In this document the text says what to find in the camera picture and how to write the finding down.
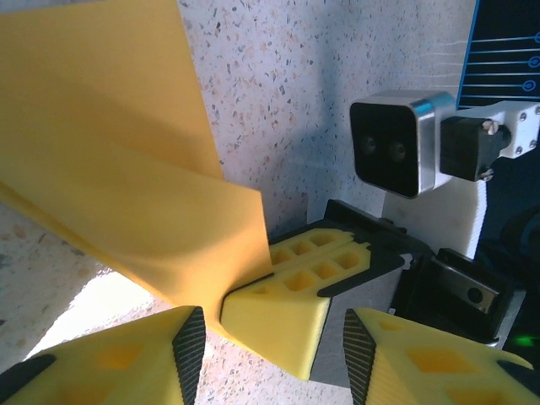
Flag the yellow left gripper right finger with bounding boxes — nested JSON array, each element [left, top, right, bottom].
[[342, 306, 540, 405]]

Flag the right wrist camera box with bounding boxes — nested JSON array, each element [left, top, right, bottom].
[[349, 89, 457, 200]]

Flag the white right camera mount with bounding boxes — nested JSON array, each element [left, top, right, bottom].
[[381, 100, 540, 259]]

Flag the yellow paper sheet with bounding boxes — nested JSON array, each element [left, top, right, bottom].
[[0, 0, 273, 338]]

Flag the blue printed enclosure panel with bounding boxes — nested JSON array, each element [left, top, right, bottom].
[[456, 0, 540, 111]]

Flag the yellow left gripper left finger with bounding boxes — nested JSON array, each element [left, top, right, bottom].
[[0, 305, 208, 405]]

